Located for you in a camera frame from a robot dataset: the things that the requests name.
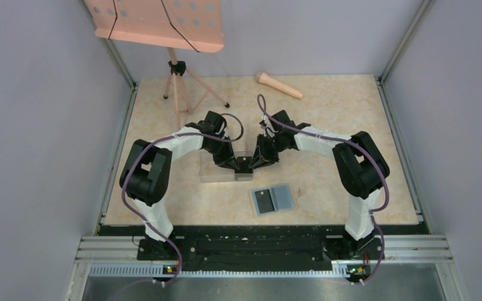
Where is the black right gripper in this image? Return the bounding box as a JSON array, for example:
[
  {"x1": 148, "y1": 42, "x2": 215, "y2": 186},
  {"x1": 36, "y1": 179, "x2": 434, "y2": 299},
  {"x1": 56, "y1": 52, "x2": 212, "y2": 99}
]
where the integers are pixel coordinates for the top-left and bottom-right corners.
[{"x1": 250, "y1": 134, "x2": 286, "y2": 170}]

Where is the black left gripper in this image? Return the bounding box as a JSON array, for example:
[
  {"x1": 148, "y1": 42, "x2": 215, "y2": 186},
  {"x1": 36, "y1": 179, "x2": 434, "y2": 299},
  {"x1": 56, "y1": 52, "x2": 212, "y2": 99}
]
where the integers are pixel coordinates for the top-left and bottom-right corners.
[{"x1": 204, "y1": 135, "x2": 240, "y2": 171}]

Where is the beige leather card holder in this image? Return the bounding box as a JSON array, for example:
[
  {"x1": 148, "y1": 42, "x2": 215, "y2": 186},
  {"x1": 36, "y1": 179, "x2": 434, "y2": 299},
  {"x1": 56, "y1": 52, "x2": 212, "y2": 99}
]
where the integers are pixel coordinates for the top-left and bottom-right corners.
[{"x1": 248, "y1": 183, "x2": 299, "y2": 218}]

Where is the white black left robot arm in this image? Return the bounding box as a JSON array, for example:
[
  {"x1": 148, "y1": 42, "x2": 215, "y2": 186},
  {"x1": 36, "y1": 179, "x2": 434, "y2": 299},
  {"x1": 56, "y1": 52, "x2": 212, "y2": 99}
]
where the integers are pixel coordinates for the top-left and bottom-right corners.
[{"x1": 119, "y1": 111, "x2": 244, "y2": 262}]

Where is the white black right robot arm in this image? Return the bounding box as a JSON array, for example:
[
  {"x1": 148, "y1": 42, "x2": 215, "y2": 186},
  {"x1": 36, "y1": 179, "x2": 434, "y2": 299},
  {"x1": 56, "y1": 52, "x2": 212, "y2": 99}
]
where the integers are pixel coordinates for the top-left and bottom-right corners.
[{"x1": 249, "y1": 110, "x2": 390, "y2": 258}]

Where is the pink microphone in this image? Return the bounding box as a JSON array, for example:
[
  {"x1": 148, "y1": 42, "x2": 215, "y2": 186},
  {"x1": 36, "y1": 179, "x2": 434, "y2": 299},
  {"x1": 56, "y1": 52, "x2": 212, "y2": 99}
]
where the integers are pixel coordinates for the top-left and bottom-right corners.
[{"x1": 254, "y1": 72, "x2": 303, "y2": 100}]

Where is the pink music stand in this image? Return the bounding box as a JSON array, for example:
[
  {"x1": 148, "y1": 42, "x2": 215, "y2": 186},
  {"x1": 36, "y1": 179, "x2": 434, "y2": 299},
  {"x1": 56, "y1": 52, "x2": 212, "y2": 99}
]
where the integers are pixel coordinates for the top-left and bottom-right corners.
[{"x1": 85, "y1": 0, "x2": 230, "y2": 126}]

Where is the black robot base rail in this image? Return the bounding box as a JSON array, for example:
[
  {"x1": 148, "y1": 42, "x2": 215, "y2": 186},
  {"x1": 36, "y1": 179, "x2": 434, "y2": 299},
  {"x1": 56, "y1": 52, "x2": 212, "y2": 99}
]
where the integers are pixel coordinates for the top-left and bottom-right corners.
[{"x1": 97, "y1": 221, "x2": 429, "y2": 273}]

